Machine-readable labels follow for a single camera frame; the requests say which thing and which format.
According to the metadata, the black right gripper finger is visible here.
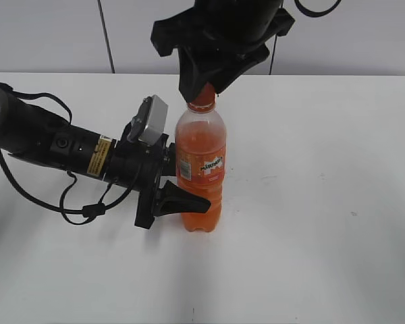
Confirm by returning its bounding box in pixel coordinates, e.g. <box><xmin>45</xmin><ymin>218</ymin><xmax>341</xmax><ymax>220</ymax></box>
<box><xmin>209</xmin><ymin>50</ymin><xmax>269</xmax><ymax>94</ymax></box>
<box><xmin>178</xmin><ymin>47</ymin><xmax>207</xmax><ymax>102</ymax></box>

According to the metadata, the orange bottle cap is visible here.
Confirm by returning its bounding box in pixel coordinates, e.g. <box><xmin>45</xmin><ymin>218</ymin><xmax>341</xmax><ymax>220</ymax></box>
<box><xmin>187</xmin><ymin>83</ymin><xmax>216</xmax><ymax>113</ymax></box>

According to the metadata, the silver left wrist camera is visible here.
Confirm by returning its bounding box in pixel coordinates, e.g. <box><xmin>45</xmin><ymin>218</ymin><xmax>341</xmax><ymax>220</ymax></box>
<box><xmin>126</xmin><ymin>94</ymin><xmax>168</xmax><ymax>146</ymax></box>

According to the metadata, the orange Mirinda soda bottle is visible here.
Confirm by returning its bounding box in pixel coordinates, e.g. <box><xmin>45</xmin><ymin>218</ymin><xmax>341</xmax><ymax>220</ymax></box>
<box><xmin>175</xmin><ymin>103</ymin><xmax>227</xmax><ymax>232</ymax></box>

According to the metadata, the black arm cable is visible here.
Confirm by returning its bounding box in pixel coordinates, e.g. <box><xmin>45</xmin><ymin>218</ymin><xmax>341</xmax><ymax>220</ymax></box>
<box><xmin>0</xmin><ymin>111</ymin><xmax>136</xmax><ymax>225</ymax></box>
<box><xmin>268</xmin><ymin>0</ymin><xmax>344</xmax><ymax>76</ymax></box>

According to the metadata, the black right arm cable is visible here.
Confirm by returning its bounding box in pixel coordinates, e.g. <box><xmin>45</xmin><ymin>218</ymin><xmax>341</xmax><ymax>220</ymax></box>
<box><xmin>268</xmin><ymin>0</ymin><xmax>344</xmax><ymax>76</ymax></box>

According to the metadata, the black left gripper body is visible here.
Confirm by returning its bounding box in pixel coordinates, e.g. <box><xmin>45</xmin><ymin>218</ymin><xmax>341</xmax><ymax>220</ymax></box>
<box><xmin>104</xmin><ymin>124</ymin><xmax>169</xmax><ymax>230</ymax></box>

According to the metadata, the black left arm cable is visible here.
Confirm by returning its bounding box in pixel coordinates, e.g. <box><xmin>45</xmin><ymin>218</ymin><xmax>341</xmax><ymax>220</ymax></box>
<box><xmin>0</xmin><ymin>111</ymin><xmax>136</xmax><ymax>225</ymax></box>

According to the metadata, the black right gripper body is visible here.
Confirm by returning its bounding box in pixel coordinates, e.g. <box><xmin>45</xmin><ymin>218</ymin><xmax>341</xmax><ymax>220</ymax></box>
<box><xmin>151</xmin><ymin>1</ymin><xmax>295</xmax><ymax>68</ymax></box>

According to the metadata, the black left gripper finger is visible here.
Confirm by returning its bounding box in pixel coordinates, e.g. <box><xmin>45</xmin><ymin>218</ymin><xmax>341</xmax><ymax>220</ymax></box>
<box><xmin>154</xmin><ymin>180</ymin><xmax>211</xmax><ymax>217</ymax></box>

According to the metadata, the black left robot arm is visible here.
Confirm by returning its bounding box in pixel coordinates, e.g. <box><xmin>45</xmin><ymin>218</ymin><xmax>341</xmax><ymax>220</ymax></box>
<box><xmin>0</xmin><ymin>82</ymin><xmax>211</xmax><ymax>229</ymax></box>

